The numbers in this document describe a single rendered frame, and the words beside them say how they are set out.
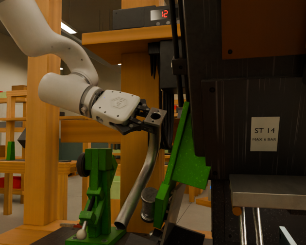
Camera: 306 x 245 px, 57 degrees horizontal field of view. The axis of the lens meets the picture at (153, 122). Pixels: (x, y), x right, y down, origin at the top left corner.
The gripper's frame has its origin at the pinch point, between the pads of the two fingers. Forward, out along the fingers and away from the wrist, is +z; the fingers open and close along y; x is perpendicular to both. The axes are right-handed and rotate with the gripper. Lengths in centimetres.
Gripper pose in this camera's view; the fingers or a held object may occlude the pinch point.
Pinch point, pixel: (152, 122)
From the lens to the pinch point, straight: 71.0
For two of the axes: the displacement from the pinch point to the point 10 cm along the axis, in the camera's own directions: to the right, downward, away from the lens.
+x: -0.7, 6.9, 7.2
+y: 3.7, -6.5, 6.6
